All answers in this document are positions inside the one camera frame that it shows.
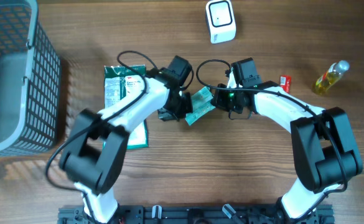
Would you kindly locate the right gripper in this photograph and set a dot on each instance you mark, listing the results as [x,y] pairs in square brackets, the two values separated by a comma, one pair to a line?
[223,105]

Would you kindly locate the white barcode scanner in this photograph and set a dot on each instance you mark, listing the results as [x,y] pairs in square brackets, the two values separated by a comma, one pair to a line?
[220,21]

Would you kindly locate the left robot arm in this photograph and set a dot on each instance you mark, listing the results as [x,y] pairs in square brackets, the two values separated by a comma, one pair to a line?
[93,155]

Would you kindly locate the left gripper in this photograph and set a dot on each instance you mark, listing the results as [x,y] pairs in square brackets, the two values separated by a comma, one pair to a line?
[164,116]

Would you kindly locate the mint green plastic packet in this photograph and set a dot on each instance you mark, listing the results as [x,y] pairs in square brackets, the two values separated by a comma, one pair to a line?
[201,105]

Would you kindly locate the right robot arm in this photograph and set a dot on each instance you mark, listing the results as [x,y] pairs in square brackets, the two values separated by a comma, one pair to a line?
[325,152]

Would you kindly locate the yellow liquid Vim bottle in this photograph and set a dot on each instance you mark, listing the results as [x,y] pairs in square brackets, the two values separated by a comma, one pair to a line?
[330,77]

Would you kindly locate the green 3M product package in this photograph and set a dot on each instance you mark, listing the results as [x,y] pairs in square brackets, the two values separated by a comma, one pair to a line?
[119,83]

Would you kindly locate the grey plastic shopping basket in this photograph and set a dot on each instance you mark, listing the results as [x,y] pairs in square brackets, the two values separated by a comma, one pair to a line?
[30,80]

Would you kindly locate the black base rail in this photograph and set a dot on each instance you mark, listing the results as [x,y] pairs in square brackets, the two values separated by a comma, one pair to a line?
[259,213]

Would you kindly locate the red toothpaste box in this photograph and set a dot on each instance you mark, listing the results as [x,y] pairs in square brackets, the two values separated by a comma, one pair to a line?
[285,82]

